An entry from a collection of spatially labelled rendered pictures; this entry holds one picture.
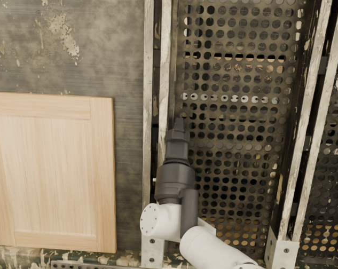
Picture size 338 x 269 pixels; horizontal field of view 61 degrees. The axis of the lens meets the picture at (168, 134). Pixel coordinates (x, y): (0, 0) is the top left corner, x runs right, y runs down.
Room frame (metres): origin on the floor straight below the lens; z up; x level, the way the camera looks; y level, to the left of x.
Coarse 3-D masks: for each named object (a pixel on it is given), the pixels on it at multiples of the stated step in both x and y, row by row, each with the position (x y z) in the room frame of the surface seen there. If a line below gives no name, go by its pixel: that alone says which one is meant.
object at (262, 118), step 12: (216, 48) 1.53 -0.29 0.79; (228, 48) 1.53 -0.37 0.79; (240, 48) 1.53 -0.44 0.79; (252, 48) 1.53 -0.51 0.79; (264, 48) 1.53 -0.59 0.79; (276, 48) 1.53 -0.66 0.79; (240, 120) 1.54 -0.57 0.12; (252, 120) 1.48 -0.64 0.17; (264, 120) 1.48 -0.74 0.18; (336, 144) 0.84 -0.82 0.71; (216, 180) 0.80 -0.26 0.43; (228, 180) 0.79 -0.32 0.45; (204, 204) 0.73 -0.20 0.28; (216, 204) 0.73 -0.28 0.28; (240, 204) 0.73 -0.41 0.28; (204, 216) 0.43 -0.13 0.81; (312, 216) 0.42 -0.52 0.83
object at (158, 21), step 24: (144, 0) 0.61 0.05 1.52; (168, 0) 0.61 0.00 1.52; (144, 24) 0.58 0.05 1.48; (168, 24) 0.58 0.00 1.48; (144, 48) 0.56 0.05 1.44; (168, 48) 0.55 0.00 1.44; (144, 72) 0.53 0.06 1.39; (168, 72) 0.52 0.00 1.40; (144, 96) 0.50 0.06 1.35; (168, 96) 0.50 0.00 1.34; (144, 120) 0.47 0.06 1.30; (168, 120) 0.50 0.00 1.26; (144, 144) 0.43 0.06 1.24; (144, 168) 0.40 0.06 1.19; (144, 192) 0.36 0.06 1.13; (144, 240) 0.28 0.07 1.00; (144, 264) 0.23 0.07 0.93
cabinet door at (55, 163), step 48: (0, 96) 0.55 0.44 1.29; (48, 96) 0.55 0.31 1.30; (0, 144) 0.48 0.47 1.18; (48, 144) 0.48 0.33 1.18; (96, 144) 0.47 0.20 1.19; (0, 192) 0.40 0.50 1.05; (48, 192) 0.40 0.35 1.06; (96, 192) 0.39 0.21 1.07; (0, 240) 0.31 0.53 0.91; (48, 240) 0.31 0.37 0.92; (96, 240) 0.30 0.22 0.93
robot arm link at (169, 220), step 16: (160, 192) 0.29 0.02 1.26; (176, 192) 0.28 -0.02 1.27; (192, 192) 0.28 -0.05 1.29; (160, 208) 0.25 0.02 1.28; (176, 208) 0.25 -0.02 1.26; (192, 208) 0.25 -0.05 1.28; (144, 224) 0.23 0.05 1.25; (160, 224) 0.21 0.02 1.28; (176, 224) 0.22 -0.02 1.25; (192, 224) 0.22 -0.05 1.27; (176, 240) 0.20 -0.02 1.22
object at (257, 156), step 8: (192, 152) 0.48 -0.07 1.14; (200, 152) 0.48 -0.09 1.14; (208, 152) 0.48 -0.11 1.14; (216, 152) 0.48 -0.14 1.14; (192, 160) 0.47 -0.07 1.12; (200, 160) 0.47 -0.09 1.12; (208, 160) 0.47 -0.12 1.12; (216, 160) 0.47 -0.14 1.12; (336, 160) 0.46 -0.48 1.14; (200, 168) 0.46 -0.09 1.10; (208, 168) 0.45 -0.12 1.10; (264, 168) 0.45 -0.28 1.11; (320, 168) 0.44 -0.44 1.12; (264, 176) 0.44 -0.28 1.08; (320, 176) 0.43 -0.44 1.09; (328, 176) 0.43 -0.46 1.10
